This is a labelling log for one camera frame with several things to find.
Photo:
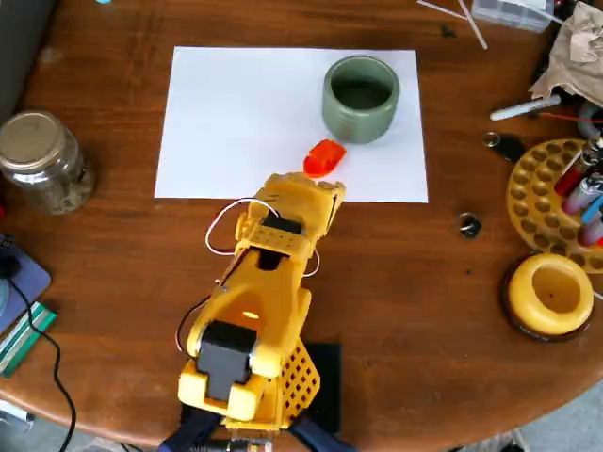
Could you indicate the green ceramic cup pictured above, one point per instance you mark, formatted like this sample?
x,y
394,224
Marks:
x,y
360,117

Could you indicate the orange plastic boat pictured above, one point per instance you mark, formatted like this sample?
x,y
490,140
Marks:
x,y
325,155

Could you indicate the thin white stick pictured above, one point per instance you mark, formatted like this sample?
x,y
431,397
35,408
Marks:
x,y
443,10

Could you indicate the green white book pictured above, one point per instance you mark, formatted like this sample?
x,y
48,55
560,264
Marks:
x,y
26,336

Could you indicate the crumpled brown paper bag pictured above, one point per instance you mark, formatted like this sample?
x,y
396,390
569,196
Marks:
x,y
579,52

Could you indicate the white marker pen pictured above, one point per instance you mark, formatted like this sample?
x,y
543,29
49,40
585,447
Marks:
x,y
518,109

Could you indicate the grey curved tube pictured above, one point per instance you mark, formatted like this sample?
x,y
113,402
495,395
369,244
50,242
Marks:
x,y
584,120

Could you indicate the clear plastic box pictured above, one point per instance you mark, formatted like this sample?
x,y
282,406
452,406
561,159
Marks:
x,y
509,14

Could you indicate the yellow round holed holder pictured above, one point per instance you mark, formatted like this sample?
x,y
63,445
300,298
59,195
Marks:
x,y
532,188

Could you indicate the blue lighter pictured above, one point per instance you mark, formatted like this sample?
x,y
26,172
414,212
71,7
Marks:
x,y
592,210

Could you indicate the white black-tipped device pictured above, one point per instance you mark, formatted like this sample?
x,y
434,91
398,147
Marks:
x,y
14,414

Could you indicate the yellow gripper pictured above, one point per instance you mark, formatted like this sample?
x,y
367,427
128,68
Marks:
x,y
315,189

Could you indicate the black key fob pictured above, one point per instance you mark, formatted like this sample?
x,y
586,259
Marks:
x,y
511,148

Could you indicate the purple notebook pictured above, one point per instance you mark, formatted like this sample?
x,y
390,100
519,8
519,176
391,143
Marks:
x,y
30,278

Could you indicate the yellow round tape dispenser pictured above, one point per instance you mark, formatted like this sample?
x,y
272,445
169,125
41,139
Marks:
x,y
542,337

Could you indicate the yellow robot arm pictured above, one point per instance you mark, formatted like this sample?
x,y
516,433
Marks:
x,y
264,292

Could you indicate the pink red lighter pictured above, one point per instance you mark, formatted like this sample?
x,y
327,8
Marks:
x,y
591,234

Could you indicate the tiny black clip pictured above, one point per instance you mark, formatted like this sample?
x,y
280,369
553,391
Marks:
x,y
448,32

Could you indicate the long white stick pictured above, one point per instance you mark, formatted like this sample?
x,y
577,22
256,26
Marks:
x,y
476,27

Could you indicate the glass jar with gold lid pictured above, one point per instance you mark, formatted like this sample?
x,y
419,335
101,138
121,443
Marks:
x,y
40,160

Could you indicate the blue clamp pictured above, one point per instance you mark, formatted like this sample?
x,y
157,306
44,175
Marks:
x,y
188,433
320,438

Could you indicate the white paper sheet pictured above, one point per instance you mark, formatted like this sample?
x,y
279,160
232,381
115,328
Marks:
x,y
235,132

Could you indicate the pink lighter with silver top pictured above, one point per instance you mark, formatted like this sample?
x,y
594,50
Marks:
x,y
580,198

